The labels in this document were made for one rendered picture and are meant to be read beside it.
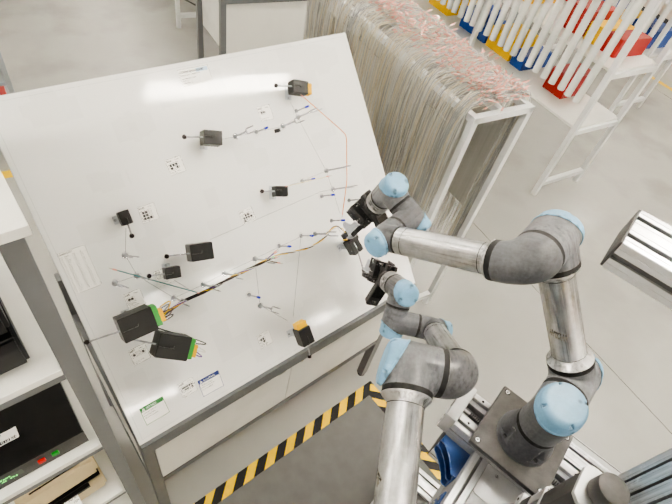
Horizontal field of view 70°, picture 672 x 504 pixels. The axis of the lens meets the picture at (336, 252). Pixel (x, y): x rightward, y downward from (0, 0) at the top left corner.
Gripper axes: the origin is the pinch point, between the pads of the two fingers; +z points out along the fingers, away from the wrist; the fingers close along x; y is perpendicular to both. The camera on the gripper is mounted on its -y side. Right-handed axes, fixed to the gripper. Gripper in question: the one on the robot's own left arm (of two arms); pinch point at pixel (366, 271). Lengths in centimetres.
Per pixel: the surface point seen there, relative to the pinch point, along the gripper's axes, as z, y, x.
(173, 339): -30, -23, 64
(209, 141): -11, 31, 65
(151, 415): -22, -51, 65
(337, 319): 0.9, -20.3, 5.6
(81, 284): -20, -15, 90
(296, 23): 267, 144, 3
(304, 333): -14.4, -22.1, 22.1
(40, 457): -46, -51, 88
